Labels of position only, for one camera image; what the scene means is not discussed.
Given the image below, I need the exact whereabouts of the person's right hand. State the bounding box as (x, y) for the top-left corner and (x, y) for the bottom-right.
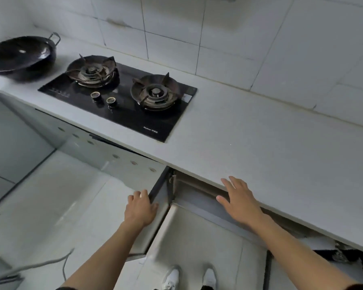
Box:
(216, 176), (264, 228)

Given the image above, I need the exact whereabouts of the person's left hand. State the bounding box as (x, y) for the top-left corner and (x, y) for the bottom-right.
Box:
(124, 190), (159, 230)

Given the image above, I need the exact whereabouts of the person's left forearm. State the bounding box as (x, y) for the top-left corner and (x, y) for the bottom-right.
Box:
(61, 220), (143, 290)

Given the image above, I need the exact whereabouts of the person's right forearm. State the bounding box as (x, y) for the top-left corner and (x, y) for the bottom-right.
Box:
(250, 214), (363, 290)

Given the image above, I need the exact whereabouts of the white shoe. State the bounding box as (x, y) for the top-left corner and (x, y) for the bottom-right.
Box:
(202, 268), (218, 290)
(162, 266), (182, 290)

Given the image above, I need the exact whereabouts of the grey vented cabinet panel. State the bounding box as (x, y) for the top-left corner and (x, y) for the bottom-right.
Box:
(0, 91), (167, 192)

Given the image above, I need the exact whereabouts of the black glass gas hob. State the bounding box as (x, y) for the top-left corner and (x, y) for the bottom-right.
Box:
(38, 55), (198, 143)

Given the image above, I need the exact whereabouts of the round gas burner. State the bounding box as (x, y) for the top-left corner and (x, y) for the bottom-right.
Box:
(130, 72), (182, 111)
(66, 54), (118, 88)

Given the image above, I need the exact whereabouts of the metal door hinge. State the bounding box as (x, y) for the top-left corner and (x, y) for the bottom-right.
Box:
(332, 242), (353, 264)

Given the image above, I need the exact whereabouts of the grey glossy cabinet door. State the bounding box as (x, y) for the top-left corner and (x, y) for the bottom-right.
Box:
(0, 89), (56, 210)

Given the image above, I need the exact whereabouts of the black wok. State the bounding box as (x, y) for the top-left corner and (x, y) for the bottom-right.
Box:
(0, 32), (61, 77)

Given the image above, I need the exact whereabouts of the grey cable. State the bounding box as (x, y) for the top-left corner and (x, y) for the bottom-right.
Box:
(0, 248), (75, 284)

